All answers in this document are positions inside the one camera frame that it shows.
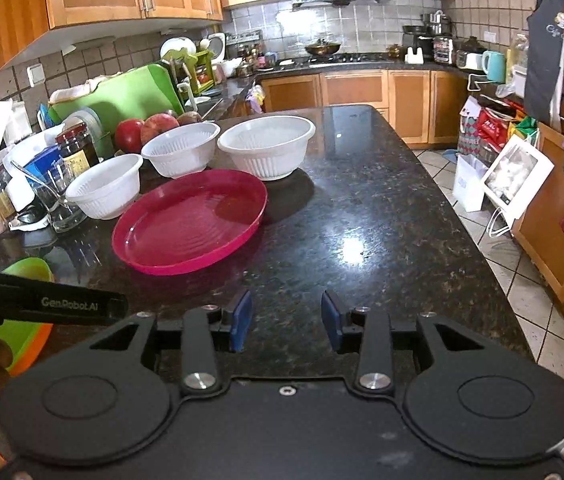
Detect dark sauce jar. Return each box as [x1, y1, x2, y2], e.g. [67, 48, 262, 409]
[55, 122, 100, 177]

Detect red apple right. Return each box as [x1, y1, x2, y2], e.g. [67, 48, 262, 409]
[140, 113, 179, 145]

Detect wok on stove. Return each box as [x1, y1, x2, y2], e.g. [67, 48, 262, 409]
[304, 38, 340, 56]

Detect red apple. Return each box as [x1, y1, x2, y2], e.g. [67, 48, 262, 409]
[140, 113, 179, 145]
[114, 118, 144, 154]

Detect clear glass cup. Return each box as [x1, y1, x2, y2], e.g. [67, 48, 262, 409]
[32, 158, 86, 234]

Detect blue white carton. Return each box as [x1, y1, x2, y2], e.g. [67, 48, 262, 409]
[24, 145, 72, 194]

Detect teal electric kettle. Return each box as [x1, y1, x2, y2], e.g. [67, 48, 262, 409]
[482, 50, 506, 84]

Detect white plastic tray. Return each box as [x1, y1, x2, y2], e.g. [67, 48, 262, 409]
[9, 203, 50, 232]

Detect red apple left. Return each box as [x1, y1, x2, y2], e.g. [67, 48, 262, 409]
[114, 118, 144, 154]

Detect metal spoon in glass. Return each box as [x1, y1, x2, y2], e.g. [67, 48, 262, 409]
[11, 160, 69, 206]

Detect green cutting board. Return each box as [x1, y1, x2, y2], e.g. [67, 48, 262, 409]
[49, 63, 184, 132]

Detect white framed picture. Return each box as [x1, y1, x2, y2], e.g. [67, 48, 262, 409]
[482, 136, 554, 229]

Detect magenta plastic plate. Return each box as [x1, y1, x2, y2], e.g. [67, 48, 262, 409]
[112, 169, 268, 276]

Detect kiwi fruit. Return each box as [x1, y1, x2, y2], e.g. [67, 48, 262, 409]
[177, 112, 203, 126]

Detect white bowl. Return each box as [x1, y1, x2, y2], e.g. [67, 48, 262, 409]
[141, 122, 221, 179]
[65, 154, 143, 220]
[217, 115, 316, 182]

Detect dark apron hanging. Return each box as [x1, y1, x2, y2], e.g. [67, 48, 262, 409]
[524, 0, 564, 131]

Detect green dish rack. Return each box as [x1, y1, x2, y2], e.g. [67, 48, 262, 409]
[162, 48, 215, 96]

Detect orange plastic plate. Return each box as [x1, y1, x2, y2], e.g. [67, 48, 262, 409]
[9, 323, 53, 377]

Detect green plastic plate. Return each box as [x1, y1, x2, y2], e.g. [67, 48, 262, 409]
[0, 257, 56, 372]

